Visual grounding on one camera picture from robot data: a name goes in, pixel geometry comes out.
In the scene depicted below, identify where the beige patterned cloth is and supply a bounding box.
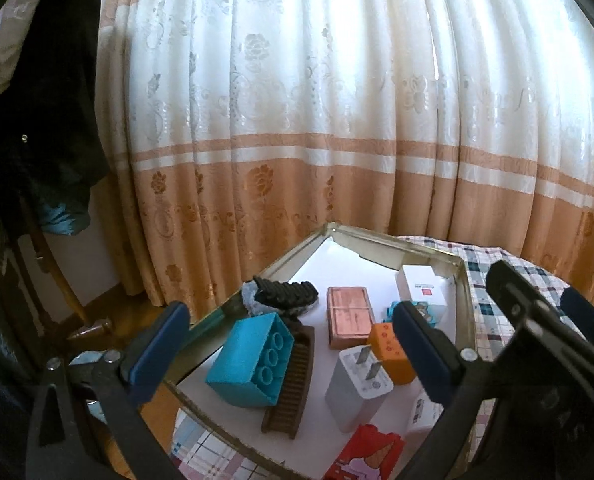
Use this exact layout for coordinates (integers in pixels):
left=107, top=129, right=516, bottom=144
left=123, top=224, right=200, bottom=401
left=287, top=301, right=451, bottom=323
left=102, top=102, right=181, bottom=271
left=0, top=0, right=62, bottom=103

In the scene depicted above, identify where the orange cube box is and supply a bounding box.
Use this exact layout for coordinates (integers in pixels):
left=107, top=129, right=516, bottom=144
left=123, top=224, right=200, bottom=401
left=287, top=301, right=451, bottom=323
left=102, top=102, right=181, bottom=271
left=367, top=322, right=418, bottom=386

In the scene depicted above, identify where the teal toy block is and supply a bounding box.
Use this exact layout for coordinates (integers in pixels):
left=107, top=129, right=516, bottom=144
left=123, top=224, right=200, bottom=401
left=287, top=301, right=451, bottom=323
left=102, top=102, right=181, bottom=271
left=205, top=311, right=295, bottom=409

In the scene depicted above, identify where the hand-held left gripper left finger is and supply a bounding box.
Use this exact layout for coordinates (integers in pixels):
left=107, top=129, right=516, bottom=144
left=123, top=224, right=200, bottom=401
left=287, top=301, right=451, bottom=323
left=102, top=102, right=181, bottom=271
left=27, top=301, right=192, bottom=480

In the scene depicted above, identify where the black hair claw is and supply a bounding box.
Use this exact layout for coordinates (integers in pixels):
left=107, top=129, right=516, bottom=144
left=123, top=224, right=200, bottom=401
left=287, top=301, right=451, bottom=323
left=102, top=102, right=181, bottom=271
left=241, top=276, right=319, bottom=318

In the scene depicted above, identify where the brown comb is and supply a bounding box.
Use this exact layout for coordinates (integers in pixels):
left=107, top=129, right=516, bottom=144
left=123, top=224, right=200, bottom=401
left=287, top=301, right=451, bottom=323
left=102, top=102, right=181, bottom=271
left=261, top=324, right=316, bottom=441

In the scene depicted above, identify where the teal cloth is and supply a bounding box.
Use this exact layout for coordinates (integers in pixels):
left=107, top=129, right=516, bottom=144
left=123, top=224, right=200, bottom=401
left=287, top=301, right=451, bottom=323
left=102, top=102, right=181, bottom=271
left=42, top=202, right=90, bottom=236

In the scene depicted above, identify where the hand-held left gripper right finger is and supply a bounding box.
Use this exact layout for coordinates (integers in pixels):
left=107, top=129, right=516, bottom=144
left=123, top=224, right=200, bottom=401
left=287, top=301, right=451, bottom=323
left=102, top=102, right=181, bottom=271
left=392, top=301, right=553, bottom=480

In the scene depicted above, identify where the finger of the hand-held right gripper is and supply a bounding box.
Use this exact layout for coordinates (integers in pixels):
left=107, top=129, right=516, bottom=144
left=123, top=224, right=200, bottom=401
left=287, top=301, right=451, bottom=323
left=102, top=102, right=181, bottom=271
left=484, top=259, right=594, bottom=441
left=560, top=286, right=594, bottom=356

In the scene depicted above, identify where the plaid tablecloth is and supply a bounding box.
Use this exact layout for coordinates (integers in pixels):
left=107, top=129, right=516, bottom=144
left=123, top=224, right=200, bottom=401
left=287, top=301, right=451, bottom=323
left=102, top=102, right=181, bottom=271
left=169, top=235, right=594, bottom=480

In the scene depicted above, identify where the red toy block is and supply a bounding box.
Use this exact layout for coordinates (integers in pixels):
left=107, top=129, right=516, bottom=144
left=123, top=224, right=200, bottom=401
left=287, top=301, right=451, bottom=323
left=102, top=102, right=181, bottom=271
left=322, top=424, right=407, bottom=480

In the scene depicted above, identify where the gold metal tin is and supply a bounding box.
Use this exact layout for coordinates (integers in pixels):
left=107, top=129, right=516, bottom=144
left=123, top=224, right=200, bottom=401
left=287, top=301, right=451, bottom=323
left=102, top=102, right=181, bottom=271
left=164, top=221, right=478, bottom=480

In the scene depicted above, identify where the dark hanging clothing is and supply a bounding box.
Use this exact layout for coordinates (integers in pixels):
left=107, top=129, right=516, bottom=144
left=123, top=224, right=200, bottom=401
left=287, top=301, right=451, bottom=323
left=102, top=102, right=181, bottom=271
left=0, top=0, right=108, bottom=211

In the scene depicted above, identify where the copper coloured box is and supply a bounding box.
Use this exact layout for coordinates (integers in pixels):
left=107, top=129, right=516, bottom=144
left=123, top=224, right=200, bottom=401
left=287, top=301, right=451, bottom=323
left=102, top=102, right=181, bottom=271
left=326, top=286, right=376, bottom=351

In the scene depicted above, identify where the teal cube with bear print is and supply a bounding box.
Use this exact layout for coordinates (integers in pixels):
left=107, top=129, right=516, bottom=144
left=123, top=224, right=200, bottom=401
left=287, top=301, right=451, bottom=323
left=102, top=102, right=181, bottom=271
left=381, top=299, right=445, bottom=331

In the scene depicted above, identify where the white charger plug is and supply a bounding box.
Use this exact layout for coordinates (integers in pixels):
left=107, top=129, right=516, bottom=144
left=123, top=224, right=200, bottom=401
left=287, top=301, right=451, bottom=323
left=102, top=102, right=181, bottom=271
left=324, top=344, right=393, bottom=433

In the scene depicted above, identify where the wooden chair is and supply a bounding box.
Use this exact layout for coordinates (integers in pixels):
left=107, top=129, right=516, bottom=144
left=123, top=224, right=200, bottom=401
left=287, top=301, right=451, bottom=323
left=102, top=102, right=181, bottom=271
left=17, top=195, right=112, bottom=346

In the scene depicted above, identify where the clear plastic bag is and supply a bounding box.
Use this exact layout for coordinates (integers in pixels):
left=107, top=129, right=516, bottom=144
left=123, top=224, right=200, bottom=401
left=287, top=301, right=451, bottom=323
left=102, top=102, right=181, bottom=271
left=69, top=350, right=110, bottom=418

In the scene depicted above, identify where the white box with red label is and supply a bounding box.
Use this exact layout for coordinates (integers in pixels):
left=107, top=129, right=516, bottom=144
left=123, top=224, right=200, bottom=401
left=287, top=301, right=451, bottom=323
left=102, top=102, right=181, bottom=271
left=396, top=264, right=455, bottom=326

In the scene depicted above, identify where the cream and orange floral curtain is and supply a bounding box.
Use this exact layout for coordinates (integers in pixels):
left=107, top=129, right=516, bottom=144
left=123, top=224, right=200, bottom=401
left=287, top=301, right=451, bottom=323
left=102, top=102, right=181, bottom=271
left=92, top=0, right=594, bottom=321

